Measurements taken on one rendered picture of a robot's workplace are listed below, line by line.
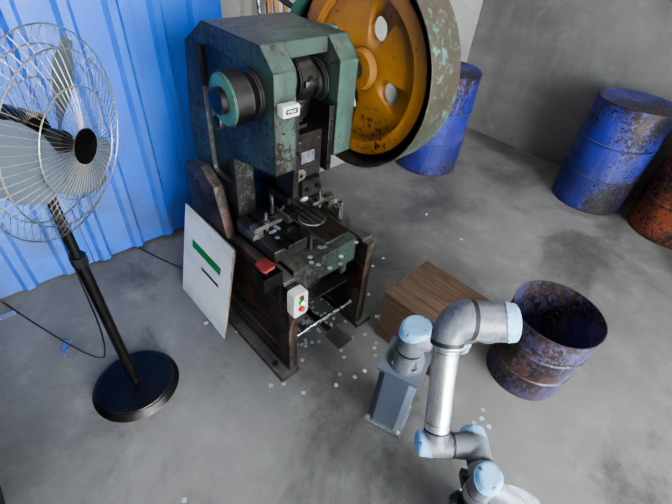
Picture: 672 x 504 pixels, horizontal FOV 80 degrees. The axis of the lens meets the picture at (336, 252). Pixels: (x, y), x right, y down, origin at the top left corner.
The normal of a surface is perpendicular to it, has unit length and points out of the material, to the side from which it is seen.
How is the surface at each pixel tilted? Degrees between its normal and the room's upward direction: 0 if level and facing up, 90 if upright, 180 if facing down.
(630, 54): 90
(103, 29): 90
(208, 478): 0
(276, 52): 45
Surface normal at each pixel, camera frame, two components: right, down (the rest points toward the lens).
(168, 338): 0.07, -0.75
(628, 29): -0.73, 0.40
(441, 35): 0.62, 0.05
